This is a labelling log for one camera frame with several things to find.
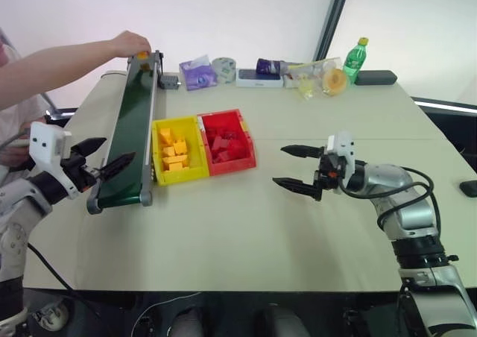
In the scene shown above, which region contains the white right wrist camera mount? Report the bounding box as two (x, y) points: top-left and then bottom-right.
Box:
(325, 130), (357, 196)

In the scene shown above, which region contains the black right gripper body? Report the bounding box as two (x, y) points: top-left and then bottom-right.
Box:
(314, 151), (346, 194)

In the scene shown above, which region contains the clear plastic bag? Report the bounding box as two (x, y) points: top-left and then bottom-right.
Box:
(282, 56), (352, 101)

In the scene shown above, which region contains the yellow plastic bin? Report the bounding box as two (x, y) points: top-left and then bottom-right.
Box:
(151, 116), (210, 187)

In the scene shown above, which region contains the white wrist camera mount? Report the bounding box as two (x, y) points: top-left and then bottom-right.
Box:
(28, 122), (82, 200)
(325, 130), (357, 196)

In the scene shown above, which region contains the red plastic bin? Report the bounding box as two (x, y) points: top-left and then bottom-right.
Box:
(196, 108), (259, 177)

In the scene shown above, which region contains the person's bare hand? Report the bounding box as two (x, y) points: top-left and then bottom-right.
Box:
(111, 30), (152, 59)

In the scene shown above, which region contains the black panel with silver strip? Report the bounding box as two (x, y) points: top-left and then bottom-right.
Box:
(409, 95), (477, 116)

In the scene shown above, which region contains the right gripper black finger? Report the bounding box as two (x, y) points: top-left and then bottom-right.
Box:
(271, 177), (323, 203)
(279, 144), (326, 160)

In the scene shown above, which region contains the green bottle with yellow cap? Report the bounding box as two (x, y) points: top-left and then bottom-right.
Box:
(342, 37), (370, 86)

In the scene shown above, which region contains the dark rounded shape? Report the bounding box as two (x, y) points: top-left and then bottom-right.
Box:
(168, 306), (206, 337)

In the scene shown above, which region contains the grey tape roll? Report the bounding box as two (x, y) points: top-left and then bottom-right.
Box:
(211, 56), (239, 86)

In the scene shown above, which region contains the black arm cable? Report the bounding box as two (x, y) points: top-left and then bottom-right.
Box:
(341, 166), (443, 242)
(25, 241), (98, 305)

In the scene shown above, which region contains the dark window frame post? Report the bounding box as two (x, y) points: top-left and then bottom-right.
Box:
(312, 0), (354, 63)

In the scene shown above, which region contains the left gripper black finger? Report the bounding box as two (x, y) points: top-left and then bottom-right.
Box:
(97, 151), (138, 184)
(72, 137), (108, 159)

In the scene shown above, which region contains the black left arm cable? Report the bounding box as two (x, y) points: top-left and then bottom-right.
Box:
(25, 241), (98, 305)

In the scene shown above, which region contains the black oblong case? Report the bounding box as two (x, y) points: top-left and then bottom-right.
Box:
(353, 69), (398, 86)

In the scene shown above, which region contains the black rounded object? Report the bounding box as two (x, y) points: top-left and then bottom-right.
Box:
(458, 179), (477, 198)

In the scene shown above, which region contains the purple tissue pack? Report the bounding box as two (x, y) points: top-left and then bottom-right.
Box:
(178, 54), (218, 92)

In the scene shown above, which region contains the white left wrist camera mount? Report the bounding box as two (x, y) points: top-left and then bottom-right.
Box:
(28, 122), (82, 200)

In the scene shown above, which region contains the red plastic block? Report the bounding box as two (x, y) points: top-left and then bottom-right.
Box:
(209, 151), (234, 164)
(211, 135), (234, 154)

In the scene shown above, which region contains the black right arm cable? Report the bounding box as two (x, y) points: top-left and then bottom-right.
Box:
(341, 166), (443, 242)

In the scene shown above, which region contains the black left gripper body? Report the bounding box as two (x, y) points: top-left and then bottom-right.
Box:
(60, 153), (102, 194)

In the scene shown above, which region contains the yellow tape ring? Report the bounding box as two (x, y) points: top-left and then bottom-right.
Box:
(320, 68), (350, 98)

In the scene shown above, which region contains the white wheeled base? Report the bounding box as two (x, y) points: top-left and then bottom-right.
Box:
(34, 301), (71, 332)

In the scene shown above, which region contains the green conveyor belt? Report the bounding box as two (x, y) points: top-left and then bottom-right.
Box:
(86, 49), (165, 215)

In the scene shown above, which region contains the white box with dark lid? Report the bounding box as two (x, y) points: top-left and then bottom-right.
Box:
(235, 68), (285, 89)

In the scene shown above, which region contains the thin white cable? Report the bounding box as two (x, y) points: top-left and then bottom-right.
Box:
(134, 291), (203, 337)

